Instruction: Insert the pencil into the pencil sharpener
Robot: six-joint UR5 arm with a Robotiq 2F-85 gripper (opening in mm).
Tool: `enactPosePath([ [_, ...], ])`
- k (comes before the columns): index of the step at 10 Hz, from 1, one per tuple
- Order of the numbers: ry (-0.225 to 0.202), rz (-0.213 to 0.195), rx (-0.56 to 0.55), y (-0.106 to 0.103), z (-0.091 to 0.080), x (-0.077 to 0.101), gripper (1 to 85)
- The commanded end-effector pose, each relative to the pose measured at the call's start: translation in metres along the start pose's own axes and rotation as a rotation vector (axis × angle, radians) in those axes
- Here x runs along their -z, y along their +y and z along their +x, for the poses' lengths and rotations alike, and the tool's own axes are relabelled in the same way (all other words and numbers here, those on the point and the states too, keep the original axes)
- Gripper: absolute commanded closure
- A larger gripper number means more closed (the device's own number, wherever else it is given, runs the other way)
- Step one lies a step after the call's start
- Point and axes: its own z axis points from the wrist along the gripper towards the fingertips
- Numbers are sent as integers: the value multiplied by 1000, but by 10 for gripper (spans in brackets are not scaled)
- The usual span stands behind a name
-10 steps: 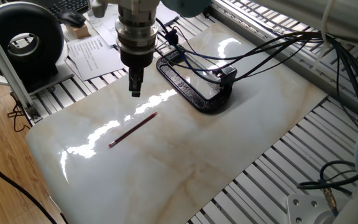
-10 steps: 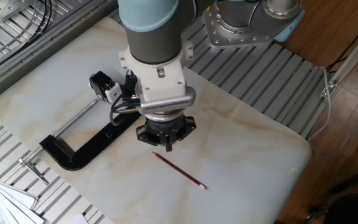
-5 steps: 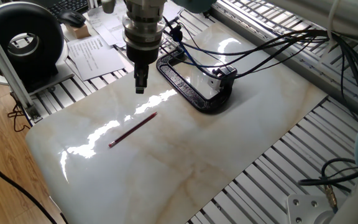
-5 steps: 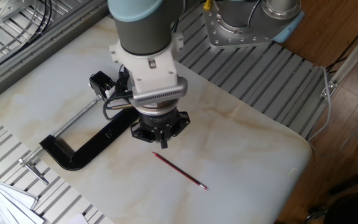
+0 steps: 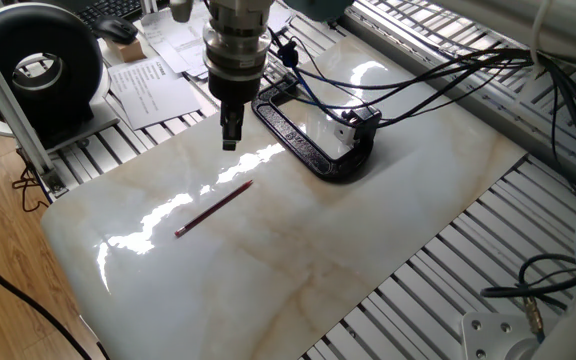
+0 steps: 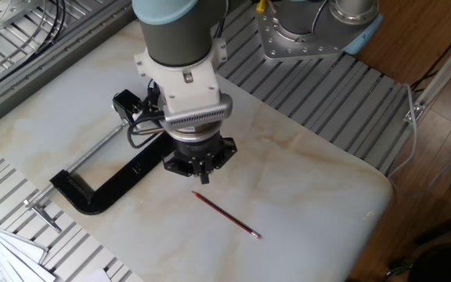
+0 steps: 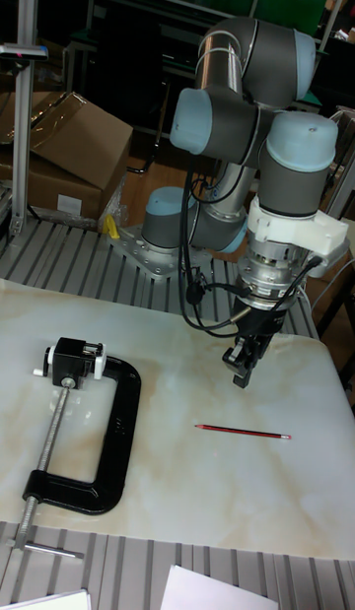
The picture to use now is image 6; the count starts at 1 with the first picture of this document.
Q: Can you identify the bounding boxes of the black metal C-clamp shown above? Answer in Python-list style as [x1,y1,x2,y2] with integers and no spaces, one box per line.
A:
[22,117,176,233]

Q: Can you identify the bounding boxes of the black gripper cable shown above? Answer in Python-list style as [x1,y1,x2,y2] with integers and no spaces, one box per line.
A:
[125,111,168,150]

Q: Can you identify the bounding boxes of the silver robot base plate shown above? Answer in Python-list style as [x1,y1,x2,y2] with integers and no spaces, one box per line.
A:
[254,0,369,63]

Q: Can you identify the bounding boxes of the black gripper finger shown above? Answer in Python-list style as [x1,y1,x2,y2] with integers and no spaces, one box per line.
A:
[161,151,207,185]
[204,136,239,185]

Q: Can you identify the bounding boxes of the silver perforated plate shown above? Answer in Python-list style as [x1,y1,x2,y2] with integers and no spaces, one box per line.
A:
[0,0,41,31]

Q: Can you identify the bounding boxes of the aluminium frame bar with bracket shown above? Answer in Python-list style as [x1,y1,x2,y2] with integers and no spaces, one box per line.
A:
[402,30,451,125]

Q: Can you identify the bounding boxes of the red pencil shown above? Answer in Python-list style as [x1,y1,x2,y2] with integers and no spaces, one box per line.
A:
[191,190,262,240]

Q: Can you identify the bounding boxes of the black white pencil sharpener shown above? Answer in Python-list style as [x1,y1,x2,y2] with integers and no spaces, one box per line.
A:
[111,89,152,125]

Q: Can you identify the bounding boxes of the black camera cable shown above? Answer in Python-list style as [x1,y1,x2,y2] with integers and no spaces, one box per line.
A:
[146,77,163,115]

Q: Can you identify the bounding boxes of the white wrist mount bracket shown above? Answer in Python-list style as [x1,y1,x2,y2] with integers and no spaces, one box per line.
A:
[133,38,229,115]

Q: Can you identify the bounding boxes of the black round stool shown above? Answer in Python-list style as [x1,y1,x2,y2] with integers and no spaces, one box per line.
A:
[407,241,451,282]

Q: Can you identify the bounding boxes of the grey white cable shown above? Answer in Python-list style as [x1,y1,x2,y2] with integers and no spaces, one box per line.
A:
[387,83,419,179]

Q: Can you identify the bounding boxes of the white paper sheet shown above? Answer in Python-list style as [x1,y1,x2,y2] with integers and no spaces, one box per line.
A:
[83,267,112,282]

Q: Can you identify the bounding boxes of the white marble board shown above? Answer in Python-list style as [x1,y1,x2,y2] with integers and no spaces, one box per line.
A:
[0,19,395,282]

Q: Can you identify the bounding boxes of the thin black cables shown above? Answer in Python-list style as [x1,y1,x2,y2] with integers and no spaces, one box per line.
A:
[33,0,68,56]

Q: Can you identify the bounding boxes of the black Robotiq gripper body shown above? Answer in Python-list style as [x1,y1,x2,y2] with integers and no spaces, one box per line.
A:
[169,132,226,165]

